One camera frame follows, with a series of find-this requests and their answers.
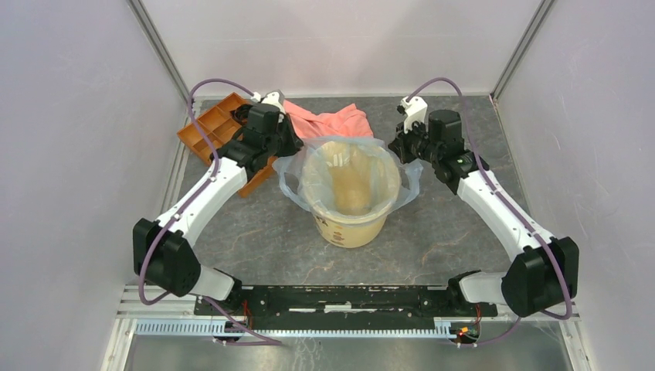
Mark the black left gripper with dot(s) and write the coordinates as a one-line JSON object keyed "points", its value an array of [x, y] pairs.
{"points": [[295, 144]]}

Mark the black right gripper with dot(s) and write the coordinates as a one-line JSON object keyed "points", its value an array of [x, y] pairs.
{"points": [[400, 142]]}

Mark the light blue plastic trash bag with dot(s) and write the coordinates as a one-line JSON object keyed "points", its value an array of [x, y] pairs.
{"points": [[288, 171]]}

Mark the yellow trash bin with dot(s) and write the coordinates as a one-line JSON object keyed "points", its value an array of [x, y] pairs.
{"points": [[353, 225]]}

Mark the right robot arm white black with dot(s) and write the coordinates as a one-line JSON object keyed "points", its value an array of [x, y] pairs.
{"points": [[543, 275]]}

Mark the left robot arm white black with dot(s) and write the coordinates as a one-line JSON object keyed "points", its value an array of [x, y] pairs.
{"points": [[163, 248]]}

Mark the pink cloth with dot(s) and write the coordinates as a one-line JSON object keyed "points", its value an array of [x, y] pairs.
{"points": [[347, 122]]}

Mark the orange compartment tray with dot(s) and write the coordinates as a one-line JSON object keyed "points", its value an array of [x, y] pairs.
{"points": [[219, 125]]}

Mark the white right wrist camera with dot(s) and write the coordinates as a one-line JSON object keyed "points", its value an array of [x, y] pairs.
{"points": [[414, 109]]}

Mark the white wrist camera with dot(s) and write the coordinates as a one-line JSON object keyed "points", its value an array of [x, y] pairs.
{"points": [[275, 98], [414, 109]]}

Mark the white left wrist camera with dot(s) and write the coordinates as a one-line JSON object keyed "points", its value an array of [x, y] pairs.
{"points": [[275, 98]]}

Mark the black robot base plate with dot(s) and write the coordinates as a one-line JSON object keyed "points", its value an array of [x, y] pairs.
{"points": [[354, 307]]}

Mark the aluminium slotted cable rail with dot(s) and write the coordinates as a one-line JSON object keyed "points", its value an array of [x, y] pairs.
{"points": [[225, 329]]}

